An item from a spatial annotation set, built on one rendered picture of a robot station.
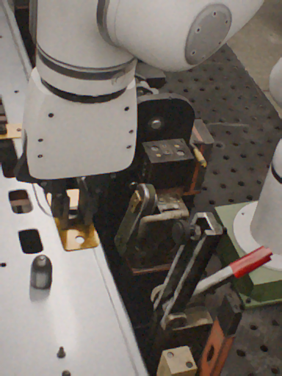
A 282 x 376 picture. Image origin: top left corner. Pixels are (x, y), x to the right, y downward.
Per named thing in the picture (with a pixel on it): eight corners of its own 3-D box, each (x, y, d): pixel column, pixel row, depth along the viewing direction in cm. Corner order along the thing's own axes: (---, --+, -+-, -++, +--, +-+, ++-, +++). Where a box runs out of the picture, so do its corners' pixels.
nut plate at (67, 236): (45, 194, 70) (45, 186, 69) (80, 190, 71) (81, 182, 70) (63, 252, 64) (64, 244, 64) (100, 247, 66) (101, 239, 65)
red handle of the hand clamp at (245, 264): (155, 293, 85) (261, 234, 84) (161, 300, 87) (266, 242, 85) (166, 319, 83) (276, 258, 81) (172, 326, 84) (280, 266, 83)
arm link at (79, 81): (126, 15, 58) (123, 45, 60) (27, 19, 55) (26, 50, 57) (157, 66, 52) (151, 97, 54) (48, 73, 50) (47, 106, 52)
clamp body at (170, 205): (96, 330, 124) (117, 187, 99) (153, 320, 128) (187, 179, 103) (109, 372, 118) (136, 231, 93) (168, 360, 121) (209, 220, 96)
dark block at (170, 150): (112, 307, 128) (141, 140, 100) (145, 301, 130) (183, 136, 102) (120, 328, 125) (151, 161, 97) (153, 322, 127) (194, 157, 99)
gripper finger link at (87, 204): (112, 153, 65) (106, 202, 70) (81, 157, 64) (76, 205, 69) (121, 175, 63) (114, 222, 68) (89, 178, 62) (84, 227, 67)
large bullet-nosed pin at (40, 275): (27, 280, 95) (28, 250, 90) (48, 276, 96) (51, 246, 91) (31, 297, 92) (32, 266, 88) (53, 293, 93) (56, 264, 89)
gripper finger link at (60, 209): (64, 158, 64) (61, 208, 68) (32, 162, 63) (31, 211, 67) (72, 181, 62) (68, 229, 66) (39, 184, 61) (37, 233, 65)
